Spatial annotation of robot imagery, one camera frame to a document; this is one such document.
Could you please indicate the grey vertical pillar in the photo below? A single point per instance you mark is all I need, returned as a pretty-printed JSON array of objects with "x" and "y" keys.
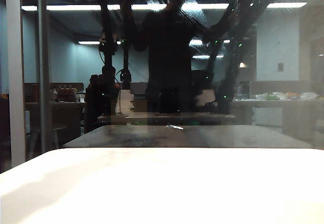
[{"x": 44, "y": 82}]

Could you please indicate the large glass window pane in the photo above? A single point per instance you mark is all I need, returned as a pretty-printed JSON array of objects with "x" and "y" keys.
[{"x": 152, "y": 82}]

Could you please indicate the white window frame post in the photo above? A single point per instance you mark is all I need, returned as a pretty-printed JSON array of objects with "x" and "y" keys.
[{"x": 15, "y": 82}]

